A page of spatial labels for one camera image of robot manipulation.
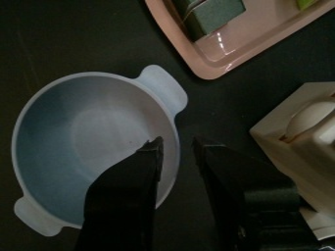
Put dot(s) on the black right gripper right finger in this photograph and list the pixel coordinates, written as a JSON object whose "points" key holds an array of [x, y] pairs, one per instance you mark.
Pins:
{"points": [[238, 189]]}

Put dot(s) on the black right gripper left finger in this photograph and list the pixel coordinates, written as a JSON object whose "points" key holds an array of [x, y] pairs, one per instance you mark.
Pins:
{"points": [[124, 192]]}

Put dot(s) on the cream toy egg carton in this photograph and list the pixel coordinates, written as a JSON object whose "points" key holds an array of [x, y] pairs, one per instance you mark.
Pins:
{"points": [[300, 147]]}

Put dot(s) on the white toy egg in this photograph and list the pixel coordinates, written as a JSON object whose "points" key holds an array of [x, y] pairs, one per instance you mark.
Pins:
{"points": [[310, 117]]}

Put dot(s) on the pink plastic tray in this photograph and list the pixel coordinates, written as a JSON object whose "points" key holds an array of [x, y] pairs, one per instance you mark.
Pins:
{"points": [[244, 42]]}

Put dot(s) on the green toy block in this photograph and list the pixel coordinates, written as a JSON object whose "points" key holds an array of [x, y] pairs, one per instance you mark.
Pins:
{"points": [[214, 14]]}

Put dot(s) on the yellow-green toy piece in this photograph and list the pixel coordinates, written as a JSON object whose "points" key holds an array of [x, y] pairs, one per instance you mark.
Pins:
{"points": [[306, 3]]}

